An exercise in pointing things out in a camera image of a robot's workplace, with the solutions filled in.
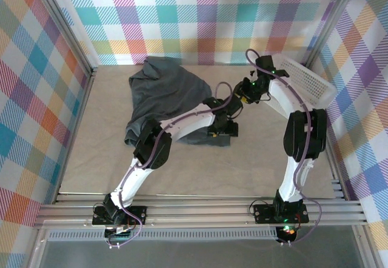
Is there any dark grey t-shirt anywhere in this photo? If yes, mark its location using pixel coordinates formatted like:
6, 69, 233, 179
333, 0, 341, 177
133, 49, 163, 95
123, 55, 233, 149

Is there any white perforated plastic basket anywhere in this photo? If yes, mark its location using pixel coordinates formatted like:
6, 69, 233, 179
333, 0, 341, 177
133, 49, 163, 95
266, 52, 337, 120

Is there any small controller board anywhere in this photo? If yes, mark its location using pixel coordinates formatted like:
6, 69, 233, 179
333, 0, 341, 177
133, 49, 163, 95
278, 224, 299, 242
104, 225, 137, 242

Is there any grey lower shelf panel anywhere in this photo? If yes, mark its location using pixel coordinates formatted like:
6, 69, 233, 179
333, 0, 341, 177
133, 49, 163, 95
38, 240, 364, 268

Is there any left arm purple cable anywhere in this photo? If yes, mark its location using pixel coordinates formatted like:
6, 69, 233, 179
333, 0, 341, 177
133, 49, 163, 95
105, 81, 236, 249

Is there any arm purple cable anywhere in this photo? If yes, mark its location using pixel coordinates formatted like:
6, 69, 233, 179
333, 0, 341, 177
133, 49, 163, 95
105, 81, 236, 249
246, 49, 322, 246

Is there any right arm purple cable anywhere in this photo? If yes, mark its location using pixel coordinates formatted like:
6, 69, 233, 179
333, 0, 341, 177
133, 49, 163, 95
246, 49, 322, 246

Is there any aluminium mounting rail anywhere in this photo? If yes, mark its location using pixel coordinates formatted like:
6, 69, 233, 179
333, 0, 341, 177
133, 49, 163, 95
33, 199, 367, 229

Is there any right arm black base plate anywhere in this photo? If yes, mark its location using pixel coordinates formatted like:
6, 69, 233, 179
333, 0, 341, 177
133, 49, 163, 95
253, 201, 310, 224

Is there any aluminium frame post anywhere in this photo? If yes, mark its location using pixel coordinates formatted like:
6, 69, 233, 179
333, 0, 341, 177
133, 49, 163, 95
303, 0, 364, 69
28, 0, 99, 79

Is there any grey slotted cable duct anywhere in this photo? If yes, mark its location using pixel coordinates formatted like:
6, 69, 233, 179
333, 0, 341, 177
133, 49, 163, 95
48, 230, 278, 241

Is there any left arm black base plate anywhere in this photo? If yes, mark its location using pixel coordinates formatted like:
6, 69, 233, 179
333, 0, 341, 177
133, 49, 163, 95
92, 204, 149, 227

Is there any aluminium side rail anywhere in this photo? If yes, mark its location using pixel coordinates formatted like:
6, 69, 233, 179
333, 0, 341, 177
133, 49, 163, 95
315, 110, 348, 201
53, 67, 98, 204

